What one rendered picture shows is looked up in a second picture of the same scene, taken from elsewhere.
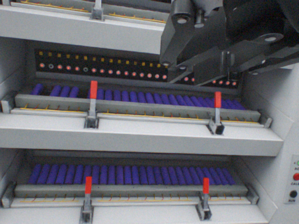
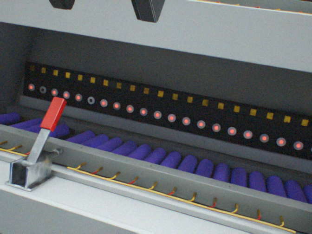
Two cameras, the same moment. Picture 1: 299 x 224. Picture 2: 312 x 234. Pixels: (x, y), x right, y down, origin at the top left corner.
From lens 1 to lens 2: 0.24 m
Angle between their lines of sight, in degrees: 29
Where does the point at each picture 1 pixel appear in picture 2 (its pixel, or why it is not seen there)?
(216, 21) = not seen: outside the picture
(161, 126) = (176, 220)
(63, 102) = (14, 136)
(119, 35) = (111, 11)
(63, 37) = (21, 14)
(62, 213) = not seen: outside the picture
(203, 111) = (301, 212)
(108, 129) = (51, 197)
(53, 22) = not seen: outside the picture
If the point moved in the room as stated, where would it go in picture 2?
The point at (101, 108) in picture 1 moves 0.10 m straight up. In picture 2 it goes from (73, 159) to (97, 74)
